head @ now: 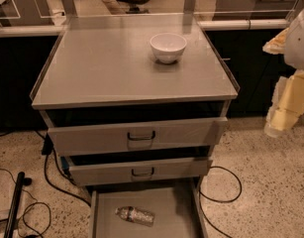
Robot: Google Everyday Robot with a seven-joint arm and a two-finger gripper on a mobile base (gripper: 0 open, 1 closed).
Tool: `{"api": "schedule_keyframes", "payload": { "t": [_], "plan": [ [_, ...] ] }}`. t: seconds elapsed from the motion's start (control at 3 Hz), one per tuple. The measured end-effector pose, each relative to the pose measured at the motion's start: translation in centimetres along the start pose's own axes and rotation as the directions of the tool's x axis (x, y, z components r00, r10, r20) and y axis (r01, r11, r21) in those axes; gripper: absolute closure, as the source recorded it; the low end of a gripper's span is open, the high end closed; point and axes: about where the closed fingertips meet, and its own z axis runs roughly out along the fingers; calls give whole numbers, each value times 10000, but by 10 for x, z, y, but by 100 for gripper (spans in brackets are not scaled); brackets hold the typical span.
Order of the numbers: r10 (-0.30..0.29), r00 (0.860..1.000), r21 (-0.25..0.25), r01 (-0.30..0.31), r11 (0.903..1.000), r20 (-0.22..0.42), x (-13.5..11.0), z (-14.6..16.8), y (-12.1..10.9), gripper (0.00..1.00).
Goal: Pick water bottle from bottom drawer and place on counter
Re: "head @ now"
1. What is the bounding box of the black middle drawer handle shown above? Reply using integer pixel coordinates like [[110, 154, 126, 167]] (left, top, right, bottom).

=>
[[131, 167, 154, 178]]

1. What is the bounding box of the grey drawer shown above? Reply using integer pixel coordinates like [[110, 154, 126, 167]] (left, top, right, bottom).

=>
[[88, 178, 207, 238], [42, 111, 228, 156], [69, 147, 211, 186]]

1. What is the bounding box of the grey metal post right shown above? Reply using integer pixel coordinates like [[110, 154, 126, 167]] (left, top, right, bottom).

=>
[[285, 0, 304, 23]]

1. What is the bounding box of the grey bottom drawer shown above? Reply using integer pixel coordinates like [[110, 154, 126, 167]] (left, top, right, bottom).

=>
[[88, 178, 207, 238]]

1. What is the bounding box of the black cable right floor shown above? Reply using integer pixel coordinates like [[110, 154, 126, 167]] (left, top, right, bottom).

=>
[[198, 165, 244, 238]]

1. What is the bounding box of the black top drawer handle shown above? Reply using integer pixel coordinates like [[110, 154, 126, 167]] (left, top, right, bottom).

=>
[[127, 131, 155, 141]]

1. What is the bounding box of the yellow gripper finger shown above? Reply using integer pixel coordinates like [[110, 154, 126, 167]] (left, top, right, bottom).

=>
[[262, 28, 288, 55], [264, 70, 304, 138]]

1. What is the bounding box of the clear plastic water bottle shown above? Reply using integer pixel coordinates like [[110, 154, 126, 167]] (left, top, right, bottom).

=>
[[115, 206, 154, 227]]

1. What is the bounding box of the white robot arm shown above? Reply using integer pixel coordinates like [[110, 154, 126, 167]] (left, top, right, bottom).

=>
[[262, 8, 304, 138]]

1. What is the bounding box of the grey top drawer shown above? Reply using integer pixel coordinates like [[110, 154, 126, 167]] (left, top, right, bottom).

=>
[[42, 111, 228, 156]]

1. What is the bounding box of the grey cabinet background left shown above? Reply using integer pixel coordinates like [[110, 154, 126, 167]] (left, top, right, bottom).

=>
[[0, 0, 52, 27]]

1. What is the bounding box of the grey metal post left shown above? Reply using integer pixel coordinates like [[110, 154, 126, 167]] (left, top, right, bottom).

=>
[[61, 0, 77, 16]]

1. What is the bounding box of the grey drawer cabinet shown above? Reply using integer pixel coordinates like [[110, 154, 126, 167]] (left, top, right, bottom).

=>
[[31, 14, 239, 190]]

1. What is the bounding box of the grey desk background right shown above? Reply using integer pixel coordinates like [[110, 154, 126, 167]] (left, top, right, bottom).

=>
[[213, 0, 296, 21]]

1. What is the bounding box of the black cable floor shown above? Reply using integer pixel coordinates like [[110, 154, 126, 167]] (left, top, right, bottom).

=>
[[198, 165, 244, 238], [34, 129, 92, 208]]

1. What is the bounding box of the black pole on floor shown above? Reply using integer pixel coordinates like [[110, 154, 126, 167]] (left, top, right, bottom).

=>
[[3, 172, 26, 238]]

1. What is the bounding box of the white ceramic bowl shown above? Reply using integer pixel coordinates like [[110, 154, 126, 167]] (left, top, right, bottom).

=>
[[150, 33, 187, 63]]

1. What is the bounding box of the clear acrylic barrier panel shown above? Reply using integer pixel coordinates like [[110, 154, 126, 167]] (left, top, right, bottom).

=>
[[0, 0, 302, 27]]

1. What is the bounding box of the white ledge rail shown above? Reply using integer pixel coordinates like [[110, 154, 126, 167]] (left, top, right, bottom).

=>
[[0, 19, 290, 38]]

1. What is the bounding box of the grey middle drawer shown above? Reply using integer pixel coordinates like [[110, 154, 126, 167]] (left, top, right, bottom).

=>
[[69, 147, 211, 186]]

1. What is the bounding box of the black drawer handle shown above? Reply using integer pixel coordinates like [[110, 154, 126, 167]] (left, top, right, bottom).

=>
[[127, 131, 155, 141], [131, 167, 154, 178]]

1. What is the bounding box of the black cable left floor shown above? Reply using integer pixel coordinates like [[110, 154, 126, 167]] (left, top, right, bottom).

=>
[[34, 129, 92, 208]]

